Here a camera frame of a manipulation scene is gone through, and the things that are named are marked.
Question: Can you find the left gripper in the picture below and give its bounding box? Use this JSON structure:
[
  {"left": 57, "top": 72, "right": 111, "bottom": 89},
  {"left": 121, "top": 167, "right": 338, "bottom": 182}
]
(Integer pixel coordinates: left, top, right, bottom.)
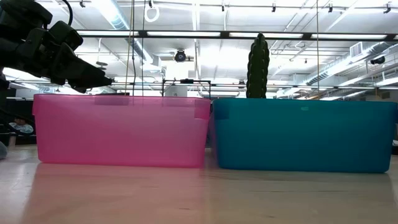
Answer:
[{"left": 0, "top": 27, "right": 113, "bottom": 95}]

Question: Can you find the pink translucent plastic bin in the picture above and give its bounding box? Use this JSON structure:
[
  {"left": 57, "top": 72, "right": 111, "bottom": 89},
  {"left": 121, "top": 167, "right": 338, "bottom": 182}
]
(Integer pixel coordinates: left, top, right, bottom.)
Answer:
[{"left": 32, "top": 93, "right": 212, "bottom": 169}]

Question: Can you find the person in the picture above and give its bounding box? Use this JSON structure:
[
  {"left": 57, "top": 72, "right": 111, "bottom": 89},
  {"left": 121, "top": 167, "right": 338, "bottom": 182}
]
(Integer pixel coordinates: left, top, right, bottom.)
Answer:
[{"left": 8, "top": 116, "right": 34, "bottom": 135}]

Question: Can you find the tall green cactus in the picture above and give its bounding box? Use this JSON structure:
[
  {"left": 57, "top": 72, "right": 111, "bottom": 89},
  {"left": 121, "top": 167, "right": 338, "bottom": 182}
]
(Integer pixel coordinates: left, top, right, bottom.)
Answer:
[{"left": 246, "top": 32, "right": 271, "bottom": 100}]

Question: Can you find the teal translucent plastic bin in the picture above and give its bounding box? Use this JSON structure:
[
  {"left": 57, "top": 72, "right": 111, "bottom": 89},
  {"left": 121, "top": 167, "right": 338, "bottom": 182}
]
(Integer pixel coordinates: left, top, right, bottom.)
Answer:
[{"left": 212, "top": 98, "right": 398, "bottom": 174}]

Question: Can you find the black round ceiling fixture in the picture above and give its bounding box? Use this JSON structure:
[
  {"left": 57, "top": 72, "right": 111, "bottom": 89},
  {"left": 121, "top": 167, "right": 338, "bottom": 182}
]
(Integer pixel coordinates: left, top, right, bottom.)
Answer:
[{"left": 369, "top": 55, "right": 387, "bottom": 66}]

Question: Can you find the black hanging cable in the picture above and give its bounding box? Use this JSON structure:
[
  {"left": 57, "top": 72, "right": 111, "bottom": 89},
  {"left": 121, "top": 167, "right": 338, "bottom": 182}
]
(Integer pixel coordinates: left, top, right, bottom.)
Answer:
[
  {"left": 141, "top": 0, "right": 147, "bottom": 97},
  {"left": 131, "top": 0, "right": 137, "bottom": 96}
]

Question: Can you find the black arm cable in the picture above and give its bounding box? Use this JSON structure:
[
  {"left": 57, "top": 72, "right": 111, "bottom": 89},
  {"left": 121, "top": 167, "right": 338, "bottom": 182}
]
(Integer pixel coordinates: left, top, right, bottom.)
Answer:
[{"left": 60, "top": 0, "right": 75, "bottom": 27}]

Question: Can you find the white looped cable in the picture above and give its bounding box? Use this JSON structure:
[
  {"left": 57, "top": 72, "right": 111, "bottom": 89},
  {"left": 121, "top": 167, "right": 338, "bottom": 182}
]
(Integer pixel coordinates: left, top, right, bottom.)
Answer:
[{"left": 144, "top": 0, "right": 160, "bottom": 24}]

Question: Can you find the black overhead camera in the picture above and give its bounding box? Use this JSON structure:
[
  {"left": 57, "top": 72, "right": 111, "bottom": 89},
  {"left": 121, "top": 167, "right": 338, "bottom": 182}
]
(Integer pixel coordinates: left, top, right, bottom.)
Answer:
[{"left": 174, "top": 49, "right": 188, "bottom": 63}]

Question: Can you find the black background stand frame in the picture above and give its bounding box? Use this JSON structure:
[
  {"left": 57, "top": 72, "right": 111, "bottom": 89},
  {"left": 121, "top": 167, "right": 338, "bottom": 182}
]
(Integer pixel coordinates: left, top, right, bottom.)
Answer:
[{"left": 161, "top": 78, "right": 213, "bottom": 100}]

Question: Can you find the black aluminium rig frame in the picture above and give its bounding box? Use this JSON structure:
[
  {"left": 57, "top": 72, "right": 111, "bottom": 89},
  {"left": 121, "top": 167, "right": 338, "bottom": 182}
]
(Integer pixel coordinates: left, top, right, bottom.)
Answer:
[{"left": 76, "top": 29, "right": 398, "bottom": 41}]

